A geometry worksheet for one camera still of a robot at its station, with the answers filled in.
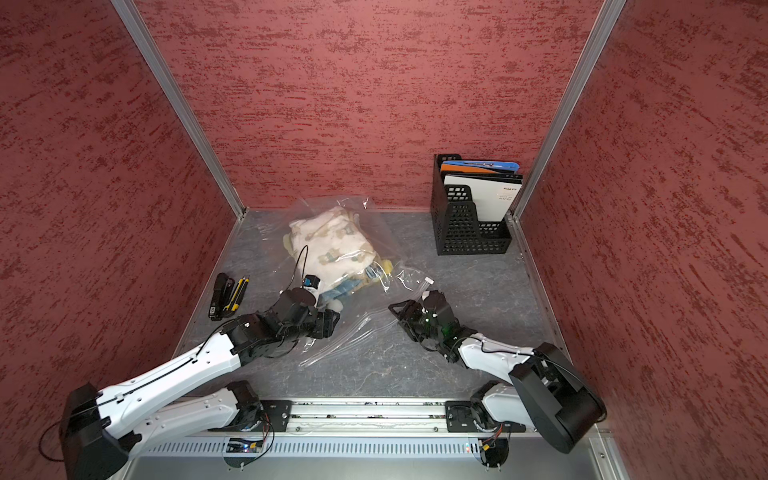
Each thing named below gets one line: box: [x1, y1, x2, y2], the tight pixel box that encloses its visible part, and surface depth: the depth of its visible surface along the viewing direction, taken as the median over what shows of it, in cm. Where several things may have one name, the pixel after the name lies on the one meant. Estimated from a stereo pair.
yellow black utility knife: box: [223, 276, 250, 312], surface depth 97 cm
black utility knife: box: [208, 273, 235, 321], surface depth 95 cm
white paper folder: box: [444, 174, 523, 222], surface depth 94 cm
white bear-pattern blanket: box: [283, 206, 377, 292], surface depth 98 cm
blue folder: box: [442, 160, 520, 169], surface depth 97 cm
